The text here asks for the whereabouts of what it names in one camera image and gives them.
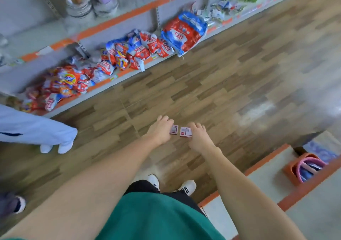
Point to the pile of small colourful packets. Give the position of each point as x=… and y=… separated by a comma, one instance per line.
x=69, y=80

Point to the person's left forearm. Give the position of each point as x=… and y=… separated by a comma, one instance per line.
x=80, y=194

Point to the black trousers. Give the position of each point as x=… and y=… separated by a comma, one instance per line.
x=141, y=186

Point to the green shirt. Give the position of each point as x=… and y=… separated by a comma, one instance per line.
x=160, y=221

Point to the person's right hand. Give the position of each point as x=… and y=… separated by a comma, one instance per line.
x=200, y=138

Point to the white storage rack orange trim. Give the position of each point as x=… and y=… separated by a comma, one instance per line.
x=266, y=178

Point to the pink plastic rings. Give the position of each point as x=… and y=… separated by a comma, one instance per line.
x=311, y=165

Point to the person's left hand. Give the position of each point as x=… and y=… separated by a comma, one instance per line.
x=160, y=130

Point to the person's right forearm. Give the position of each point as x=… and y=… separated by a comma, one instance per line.
x=250, y=200

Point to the blue patterned cloth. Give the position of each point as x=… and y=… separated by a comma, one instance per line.
x=325, y=146

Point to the white shelf with orange edges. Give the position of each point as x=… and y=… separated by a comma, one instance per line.
x=42, y=34

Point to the orange plastic basket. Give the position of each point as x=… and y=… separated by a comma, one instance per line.
x=290, y=170

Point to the white black sneaker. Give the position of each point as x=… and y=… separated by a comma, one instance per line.
x=187, y=187
x=153, y=182

